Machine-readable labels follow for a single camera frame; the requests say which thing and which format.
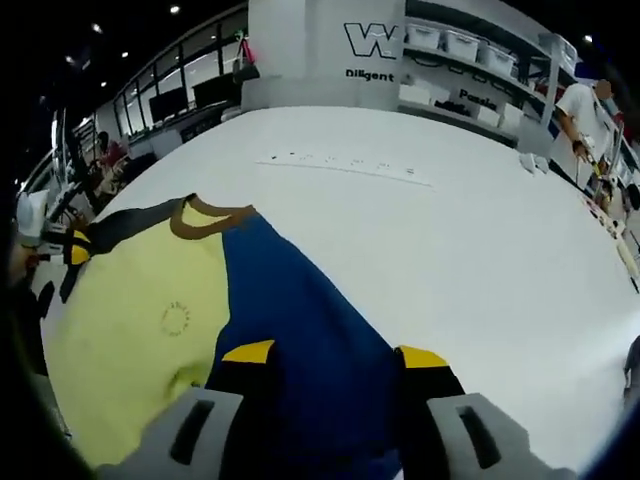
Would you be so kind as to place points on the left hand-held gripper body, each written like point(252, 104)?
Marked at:
point(37, 220)

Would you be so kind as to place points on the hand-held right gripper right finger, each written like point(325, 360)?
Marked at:
point(450, 430)

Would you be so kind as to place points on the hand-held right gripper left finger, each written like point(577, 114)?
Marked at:
point(175, 435)

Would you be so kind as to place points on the yellow blue grey garment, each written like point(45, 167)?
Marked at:
point(140, 300)

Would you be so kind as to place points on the black monitor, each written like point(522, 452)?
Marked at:
point(167, 105)
point(214, 92)

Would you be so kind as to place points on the dark grey cloth item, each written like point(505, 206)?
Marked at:
point(632, 367)

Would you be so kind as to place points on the scattered small items pile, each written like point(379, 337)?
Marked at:
point(617, 235)

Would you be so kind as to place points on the small white object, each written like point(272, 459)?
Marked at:
point(534, 164)

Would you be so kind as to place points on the white strip with small marks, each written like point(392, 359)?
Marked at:
point(350, 167)

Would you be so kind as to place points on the white box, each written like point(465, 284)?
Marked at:
point(500, 115)
point(415, 94)

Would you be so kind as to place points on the grey metal shelving rack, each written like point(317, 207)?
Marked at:
point(500, 85)

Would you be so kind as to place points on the white storage bin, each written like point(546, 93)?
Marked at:
point(462, 44)
point(497, 57)
point(424, 36)

